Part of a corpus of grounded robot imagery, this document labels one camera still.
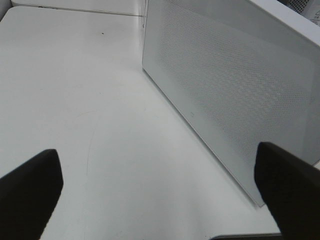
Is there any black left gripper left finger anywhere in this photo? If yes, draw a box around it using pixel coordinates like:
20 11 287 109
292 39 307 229
0 149 64 240

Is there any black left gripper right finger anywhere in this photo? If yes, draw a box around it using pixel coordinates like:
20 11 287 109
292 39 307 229
254 142 320 240

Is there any white microwave door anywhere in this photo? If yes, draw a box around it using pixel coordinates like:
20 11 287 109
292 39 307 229
142 0 320 206

